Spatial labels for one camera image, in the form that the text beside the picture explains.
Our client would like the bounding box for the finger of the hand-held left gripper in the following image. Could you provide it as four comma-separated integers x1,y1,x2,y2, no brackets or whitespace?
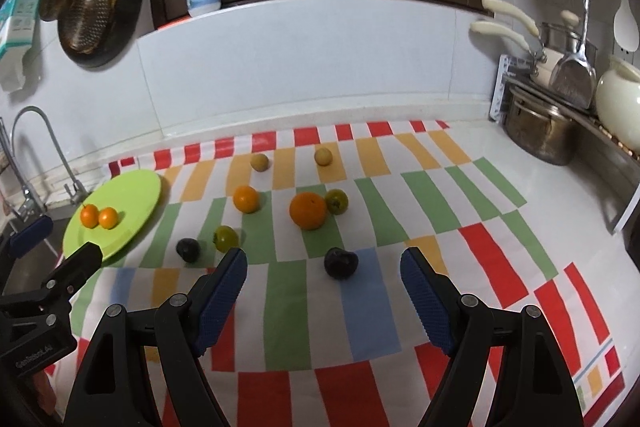
0,241,104,329
0,214,55,293

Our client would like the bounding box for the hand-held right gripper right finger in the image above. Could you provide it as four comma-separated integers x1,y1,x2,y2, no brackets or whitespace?
400,247,586,427

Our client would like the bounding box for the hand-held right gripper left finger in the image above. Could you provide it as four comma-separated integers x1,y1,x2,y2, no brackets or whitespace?
62,248,249,427

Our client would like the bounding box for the green tomato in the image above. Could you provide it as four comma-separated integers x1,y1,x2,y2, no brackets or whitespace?
325,189,349,215
213,225,240,254

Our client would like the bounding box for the small dark plum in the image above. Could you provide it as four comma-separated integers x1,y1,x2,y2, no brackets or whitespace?
175,238,202,264

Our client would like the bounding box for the green plate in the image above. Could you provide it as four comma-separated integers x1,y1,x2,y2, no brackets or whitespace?
62,169,163,264

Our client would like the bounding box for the large dark plum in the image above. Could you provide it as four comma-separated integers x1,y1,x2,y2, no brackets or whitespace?
323,247,359,279

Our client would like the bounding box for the medium orange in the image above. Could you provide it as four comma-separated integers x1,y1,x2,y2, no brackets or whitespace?
233,185,261,214

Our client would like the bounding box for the large orange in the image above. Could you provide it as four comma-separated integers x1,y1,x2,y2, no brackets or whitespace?
289,191,328,231

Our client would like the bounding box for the steel sink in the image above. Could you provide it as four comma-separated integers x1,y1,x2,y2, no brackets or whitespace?
0,202,73,298

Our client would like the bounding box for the colourful checked cloth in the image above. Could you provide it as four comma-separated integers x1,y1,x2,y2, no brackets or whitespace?
45,120,626,427

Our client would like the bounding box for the tall chrome faucet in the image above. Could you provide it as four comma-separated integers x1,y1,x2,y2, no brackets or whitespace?
10,106,91,208

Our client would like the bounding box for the large steel pot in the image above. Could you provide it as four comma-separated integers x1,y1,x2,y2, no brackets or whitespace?
502,84,581,166

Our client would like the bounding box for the steel dish rack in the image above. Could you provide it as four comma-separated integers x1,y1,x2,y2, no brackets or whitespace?
500,57,640,233

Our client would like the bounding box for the teal white tissue package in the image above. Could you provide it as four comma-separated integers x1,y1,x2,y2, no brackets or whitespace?
0,0,48,94

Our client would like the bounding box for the white perforated board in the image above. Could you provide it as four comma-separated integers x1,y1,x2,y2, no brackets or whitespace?
491,55,514,122

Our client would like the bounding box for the brown glass lid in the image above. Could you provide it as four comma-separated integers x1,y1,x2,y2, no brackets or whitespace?
40,0,118,52

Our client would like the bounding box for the steel spatula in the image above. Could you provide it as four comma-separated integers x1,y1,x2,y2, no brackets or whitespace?
549,0,598,110

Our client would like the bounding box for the cream ceramic jar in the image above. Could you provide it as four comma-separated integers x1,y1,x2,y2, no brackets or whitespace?
595,55,640,140

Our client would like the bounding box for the white rice paddle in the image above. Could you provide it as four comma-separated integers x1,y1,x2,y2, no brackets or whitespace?
612,0,640,50

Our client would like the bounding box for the cream handled steel pot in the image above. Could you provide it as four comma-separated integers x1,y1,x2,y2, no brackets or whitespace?
481,0,599,62

